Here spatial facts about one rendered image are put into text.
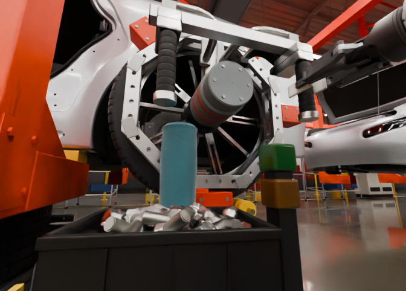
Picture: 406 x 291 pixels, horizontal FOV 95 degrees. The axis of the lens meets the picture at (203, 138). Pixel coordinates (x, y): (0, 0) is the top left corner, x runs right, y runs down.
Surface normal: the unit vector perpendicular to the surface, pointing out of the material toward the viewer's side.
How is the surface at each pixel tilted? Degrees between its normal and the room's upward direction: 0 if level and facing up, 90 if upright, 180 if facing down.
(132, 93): 90
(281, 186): 90
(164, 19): 90
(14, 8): 90
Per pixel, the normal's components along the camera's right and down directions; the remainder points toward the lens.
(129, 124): 0.29, -0.20
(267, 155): -0.96, -0.07
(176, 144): -0.04, -0.25
